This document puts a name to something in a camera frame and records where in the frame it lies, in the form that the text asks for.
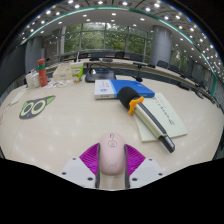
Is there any beige cardboard box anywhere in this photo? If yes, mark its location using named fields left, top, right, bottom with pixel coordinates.
left=52, top=63, right=74, bottom=82

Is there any pink computer mouse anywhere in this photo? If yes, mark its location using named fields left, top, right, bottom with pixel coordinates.
left=98, top=131, right=127, bottom=176

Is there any colourful sticker sheet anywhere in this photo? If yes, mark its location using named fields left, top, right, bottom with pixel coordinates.
left=44, top=79, right=71, bottom=90

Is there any black conference microphone base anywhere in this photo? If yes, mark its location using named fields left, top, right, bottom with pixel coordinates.
left=84, top=63, right=117, bottom=83

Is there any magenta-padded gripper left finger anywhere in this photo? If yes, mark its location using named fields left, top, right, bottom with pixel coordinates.
left=59, top=143, right=101, bottom=190

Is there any black gooseneck table microphone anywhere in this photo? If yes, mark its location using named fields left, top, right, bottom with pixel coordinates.
left=132, top=61, right=157, bottom=83

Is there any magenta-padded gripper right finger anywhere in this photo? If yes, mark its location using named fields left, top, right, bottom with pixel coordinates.
left=124, top=143, right=165, bottom=190

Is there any white lidded mug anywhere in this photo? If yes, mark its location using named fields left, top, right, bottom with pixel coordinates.
left=32, top=70, right=41, bottom=88

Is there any pale green booklet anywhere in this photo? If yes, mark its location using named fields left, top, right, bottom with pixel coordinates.
left=134, top=92, right=188, bottom=143

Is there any group of ceiling lights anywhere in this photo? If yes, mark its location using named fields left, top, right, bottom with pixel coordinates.
left=19, top=0, right=224, bottom=83

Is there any paper cup with green print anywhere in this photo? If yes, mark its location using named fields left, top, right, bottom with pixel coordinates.
left=70, top=62, right=84, bottom=84

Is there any blue and white book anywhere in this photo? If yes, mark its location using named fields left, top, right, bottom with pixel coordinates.
left=93, top=79, right=156, bottom=100

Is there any group of dark office chairs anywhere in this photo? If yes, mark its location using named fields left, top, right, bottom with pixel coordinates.
left=74, top=50, right=204, bottom=94

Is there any cat-shaped grey green mouse pad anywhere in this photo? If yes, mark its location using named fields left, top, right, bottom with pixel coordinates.
left=18, top=95, right=57, bottom=120

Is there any handheld microphone with orange ring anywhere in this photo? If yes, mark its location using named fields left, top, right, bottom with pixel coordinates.
left=117, top=86, right=176, bottom=154

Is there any red thermos bottle green band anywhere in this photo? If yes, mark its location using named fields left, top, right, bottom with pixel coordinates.
left=37, top=58, right=49, bottom=88

